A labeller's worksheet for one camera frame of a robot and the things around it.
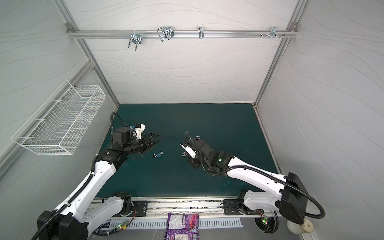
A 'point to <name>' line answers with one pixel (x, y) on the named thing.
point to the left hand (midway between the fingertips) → (161, 138)
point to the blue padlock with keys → (184, 154)
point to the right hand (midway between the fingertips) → (192, 148)
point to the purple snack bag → (182, 226)
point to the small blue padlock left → (158, 155)
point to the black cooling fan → (267, 224)
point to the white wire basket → (57, 127)
